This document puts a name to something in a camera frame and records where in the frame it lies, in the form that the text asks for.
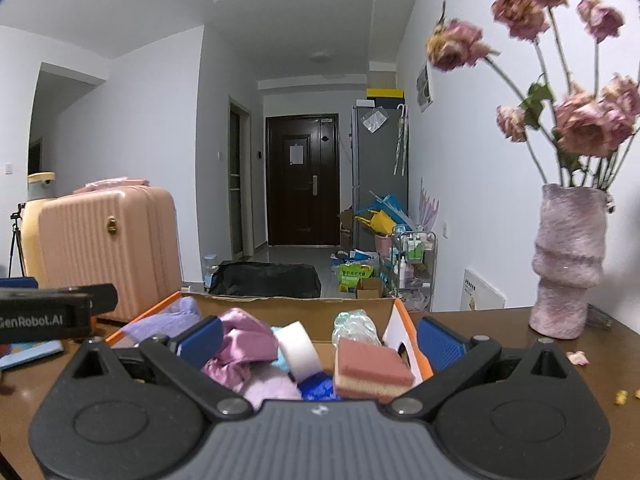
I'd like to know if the wire rolling cart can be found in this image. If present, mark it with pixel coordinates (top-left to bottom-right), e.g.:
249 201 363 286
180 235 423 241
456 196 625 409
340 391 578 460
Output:
390 225 438 311

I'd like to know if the purple wall decoration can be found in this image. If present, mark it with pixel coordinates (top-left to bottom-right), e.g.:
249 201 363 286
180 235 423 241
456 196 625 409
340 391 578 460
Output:
417 177 441 231

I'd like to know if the tall brown cardboard box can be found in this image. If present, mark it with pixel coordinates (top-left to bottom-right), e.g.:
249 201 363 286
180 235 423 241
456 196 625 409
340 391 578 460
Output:
339 207 355 246

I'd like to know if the black tripod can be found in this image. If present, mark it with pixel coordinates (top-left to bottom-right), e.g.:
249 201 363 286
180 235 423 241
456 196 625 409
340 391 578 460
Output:
9 203 27 278

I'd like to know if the pink satin cloth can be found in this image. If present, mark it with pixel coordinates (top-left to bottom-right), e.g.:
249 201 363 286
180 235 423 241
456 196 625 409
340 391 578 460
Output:
201 307 280 393

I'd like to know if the white wall panel box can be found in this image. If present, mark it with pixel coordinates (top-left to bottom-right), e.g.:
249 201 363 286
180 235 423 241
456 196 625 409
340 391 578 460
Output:
416 62 435 112

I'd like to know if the white flat panel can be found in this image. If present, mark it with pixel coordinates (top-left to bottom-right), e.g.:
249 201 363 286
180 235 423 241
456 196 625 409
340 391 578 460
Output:
460 267 507 312

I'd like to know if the pink and yellow sponge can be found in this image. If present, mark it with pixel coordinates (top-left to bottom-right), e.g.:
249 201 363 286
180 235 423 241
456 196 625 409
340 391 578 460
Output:
332 337 416 402

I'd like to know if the yellow and black box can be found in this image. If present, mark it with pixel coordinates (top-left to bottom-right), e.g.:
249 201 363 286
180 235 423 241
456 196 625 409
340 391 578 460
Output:
366 87 406 106

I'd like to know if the black bag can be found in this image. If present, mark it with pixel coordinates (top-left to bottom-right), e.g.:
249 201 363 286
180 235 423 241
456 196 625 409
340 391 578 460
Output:
207 261 322 300

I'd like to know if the cardboard box with orange rim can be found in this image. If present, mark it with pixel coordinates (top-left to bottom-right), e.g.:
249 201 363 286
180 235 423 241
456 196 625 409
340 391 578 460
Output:
105 291 435 401

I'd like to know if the pink ribbed suitcase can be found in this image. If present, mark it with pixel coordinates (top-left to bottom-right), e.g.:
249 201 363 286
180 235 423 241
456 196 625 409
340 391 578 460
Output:
37 177 183 323

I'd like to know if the bunch of dried roses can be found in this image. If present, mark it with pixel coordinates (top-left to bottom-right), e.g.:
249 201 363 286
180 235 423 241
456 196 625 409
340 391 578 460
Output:
425 0 640 193

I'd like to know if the hanging folded umbrella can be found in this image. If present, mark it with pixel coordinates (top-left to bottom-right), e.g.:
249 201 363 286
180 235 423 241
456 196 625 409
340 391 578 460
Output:
393 105 410 177

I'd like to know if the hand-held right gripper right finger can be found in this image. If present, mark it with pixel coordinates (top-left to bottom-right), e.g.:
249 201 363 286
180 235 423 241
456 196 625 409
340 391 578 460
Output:
387 316 583 417

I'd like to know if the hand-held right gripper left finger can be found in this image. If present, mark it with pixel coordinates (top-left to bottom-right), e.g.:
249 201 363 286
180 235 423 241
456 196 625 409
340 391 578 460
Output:
62 315 253 417

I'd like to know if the grey refrigerator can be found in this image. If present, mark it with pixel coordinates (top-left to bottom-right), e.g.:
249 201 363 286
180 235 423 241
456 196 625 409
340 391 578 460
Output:
350 104 410 256

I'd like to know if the purple plush toy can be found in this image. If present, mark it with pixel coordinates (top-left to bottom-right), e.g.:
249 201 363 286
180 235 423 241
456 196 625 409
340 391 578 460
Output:
235 366 303 411

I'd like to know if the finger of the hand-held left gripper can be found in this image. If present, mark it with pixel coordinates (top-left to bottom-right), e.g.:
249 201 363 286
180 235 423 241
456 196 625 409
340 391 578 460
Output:
0 276 119 313

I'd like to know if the blue tissue pack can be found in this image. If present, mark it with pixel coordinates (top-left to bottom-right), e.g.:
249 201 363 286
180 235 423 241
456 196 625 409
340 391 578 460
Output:
0 341 65 372

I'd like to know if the small open cardboard box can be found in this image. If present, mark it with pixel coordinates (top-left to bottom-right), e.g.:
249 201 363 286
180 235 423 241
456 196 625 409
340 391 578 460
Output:
354 277 385 300

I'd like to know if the green printed bag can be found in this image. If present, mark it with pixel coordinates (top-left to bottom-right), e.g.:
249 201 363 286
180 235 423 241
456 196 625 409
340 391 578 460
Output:
337 262 375 293

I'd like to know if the crumpled clear plastic bag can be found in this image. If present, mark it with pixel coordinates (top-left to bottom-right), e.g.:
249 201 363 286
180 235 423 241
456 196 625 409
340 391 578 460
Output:
331 310 383 347

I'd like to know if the yellow bottle with grey collar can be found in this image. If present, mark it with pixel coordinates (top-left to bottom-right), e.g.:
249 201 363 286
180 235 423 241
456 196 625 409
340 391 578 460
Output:
20 172 57 278

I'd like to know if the lavender towel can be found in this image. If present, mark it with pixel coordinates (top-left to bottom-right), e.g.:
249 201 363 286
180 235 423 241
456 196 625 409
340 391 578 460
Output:
120 296 203 343

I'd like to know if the dark brown door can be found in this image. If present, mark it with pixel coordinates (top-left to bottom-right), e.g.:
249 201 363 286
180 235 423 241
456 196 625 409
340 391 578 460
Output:
265 113 341 247

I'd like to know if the white foam sponge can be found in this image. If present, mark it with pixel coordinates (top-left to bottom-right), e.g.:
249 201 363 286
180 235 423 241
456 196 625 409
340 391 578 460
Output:
272 322 323 381

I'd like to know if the pink textured vase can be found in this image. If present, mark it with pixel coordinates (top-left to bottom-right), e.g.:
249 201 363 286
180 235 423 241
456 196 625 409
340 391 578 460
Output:
529 183 608 340

